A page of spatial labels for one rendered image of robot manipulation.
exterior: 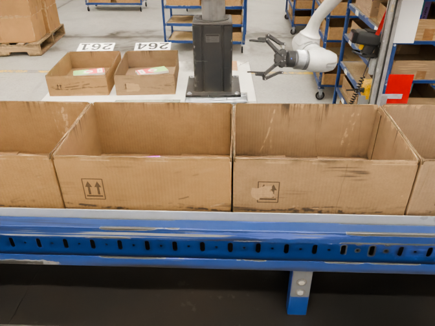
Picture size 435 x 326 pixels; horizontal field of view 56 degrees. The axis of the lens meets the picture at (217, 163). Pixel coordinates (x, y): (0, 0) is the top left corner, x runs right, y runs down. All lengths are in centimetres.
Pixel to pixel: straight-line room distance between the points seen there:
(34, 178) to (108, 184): 17
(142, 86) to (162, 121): 83
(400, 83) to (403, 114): 67
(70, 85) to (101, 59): 38
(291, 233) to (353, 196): 16
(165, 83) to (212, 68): 23
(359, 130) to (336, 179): 32
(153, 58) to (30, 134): 116
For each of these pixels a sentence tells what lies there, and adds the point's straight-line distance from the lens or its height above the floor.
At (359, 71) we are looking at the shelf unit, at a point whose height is 54.
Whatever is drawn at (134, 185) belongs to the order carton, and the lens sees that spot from 94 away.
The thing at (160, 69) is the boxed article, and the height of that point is 77.
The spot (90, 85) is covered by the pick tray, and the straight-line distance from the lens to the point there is 203.
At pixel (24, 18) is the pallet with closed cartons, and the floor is 43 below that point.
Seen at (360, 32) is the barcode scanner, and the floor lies 109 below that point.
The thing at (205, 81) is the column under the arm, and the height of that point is 81.
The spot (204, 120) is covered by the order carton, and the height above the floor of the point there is 100.
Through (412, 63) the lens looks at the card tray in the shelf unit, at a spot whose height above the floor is 82.
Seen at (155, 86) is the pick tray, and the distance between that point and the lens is 197.
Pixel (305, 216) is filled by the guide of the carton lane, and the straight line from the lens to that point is 93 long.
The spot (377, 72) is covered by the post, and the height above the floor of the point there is 94.
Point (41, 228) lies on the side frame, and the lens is 100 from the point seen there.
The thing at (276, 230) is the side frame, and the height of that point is 91.
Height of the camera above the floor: 150
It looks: 32 degrees down
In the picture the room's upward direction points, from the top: 1 degrees counter-clockwise
